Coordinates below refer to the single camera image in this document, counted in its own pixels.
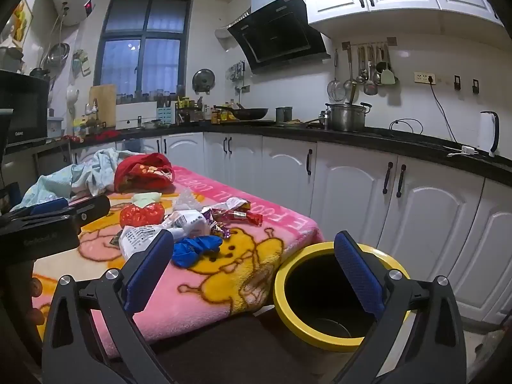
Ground black wok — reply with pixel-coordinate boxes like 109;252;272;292
215;106;269;122

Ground light blue cloth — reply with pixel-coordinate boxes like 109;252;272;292
12;148;137;211

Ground blue utensil holder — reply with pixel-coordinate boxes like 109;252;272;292
156;106;176;127

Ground large steel stockpot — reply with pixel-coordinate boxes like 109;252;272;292
325;102;372;132

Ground dark framed window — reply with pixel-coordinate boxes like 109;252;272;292
98;0;190;105

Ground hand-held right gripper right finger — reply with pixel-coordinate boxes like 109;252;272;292
334;230;467;384

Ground purple foil wrapper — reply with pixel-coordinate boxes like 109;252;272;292
202;208;230;241

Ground blue wrapper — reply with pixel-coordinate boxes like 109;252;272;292
172;235;223;268

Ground large white printed wrapper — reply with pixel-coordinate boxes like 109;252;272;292
119;224;188;260

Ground row of glass jars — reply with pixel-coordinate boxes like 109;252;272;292
116;85;187;104

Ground red plastic bag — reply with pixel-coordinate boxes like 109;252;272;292
119;203;165;227

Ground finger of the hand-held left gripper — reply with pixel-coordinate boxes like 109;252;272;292
12;198;69;220
60;195;111;225

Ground black range hood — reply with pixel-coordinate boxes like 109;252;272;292
227;0;331;73

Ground steel colander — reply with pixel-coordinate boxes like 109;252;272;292
47;42;71;67

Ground black microwave oven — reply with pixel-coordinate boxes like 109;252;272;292
0;69;50;147

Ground white tissue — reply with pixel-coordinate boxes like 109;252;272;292
174;190;204;212

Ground black power cable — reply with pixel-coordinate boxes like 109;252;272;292
429;75;462;147

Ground steel pan lid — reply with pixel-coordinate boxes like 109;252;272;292
192;68;216;93

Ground person's left hand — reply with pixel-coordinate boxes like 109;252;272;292
28;259;45;325

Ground wooden cutting board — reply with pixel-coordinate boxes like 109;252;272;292
89;84;117;129

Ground steel wall rack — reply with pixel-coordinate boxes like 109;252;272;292
229;60;251;93

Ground white labelled packet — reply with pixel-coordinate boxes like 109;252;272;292
162;210;211;238

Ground clear plastic bag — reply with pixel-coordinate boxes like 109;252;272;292
478;325;507;355

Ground red printed cloth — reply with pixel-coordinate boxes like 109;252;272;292
114;153;175;193

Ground yellow trash bin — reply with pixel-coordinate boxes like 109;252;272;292
273;242;411;353

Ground cluster of condiment bottles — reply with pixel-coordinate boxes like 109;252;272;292
176;96;237;124

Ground pink printed blanket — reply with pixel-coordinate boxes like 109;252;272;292
30;164;324;358

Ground grey plastic box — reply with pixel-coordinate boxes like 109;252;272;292
47;116;65;139

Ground framed wall picture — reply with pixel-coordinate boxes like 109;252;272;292
11;0;29;45

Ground coiled black cable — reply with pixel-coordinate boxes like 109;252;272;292
389;118;425;135

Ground row of hanging kitchen utensils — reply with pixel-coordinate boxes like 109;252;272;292
328;41;401;101

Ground white electric kettle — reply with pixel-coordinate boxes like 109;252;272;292
478;111;500;157

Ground hanging dish cloths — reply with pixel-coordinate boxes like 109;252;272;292
72;49;91;77

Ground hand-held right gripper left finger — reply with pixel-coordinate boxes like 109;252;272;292
42;230;174;384

